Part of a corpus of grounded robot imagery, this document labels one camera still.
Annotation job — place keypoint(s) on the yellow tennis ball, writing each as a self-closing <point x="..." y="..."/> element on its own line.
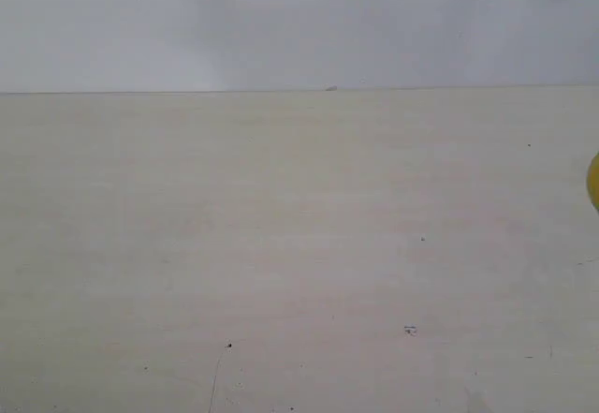
<point x="592" y="182"/>

